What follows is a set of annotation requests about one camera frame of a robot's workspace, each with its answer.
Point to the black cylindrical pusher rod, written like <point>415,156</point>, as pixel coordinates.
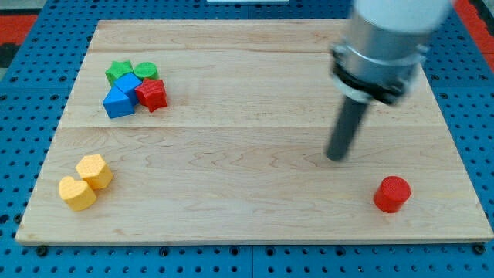
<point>346,126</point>

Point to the red star block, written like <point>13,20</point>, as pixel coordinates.
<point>152,94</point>

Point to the blue cube block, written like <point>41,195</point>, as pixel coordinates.
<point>127,84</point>

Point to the wooden board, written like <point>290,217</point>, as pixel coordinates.
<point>237,156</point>

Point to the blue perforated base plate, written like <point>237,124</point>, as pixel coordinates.
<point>34,92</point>

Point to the red cylinder block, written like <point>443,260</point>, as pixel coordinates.
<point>392,194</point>

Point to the green cylinder block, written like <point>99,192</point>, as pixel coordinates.
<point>146,70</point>

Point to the yellow heart block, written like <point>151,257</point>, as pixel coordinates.
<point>77,194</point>

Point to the green star block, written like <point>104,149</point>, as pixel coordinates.
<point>117,70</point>

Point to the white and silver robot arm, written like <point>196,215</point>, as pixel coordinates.
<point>383,44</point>

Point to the blue triangular block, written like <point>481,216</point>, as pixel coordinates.
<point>117,104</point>

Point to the yellow hexagon block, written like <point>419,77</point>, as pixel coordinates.
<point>95,171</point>

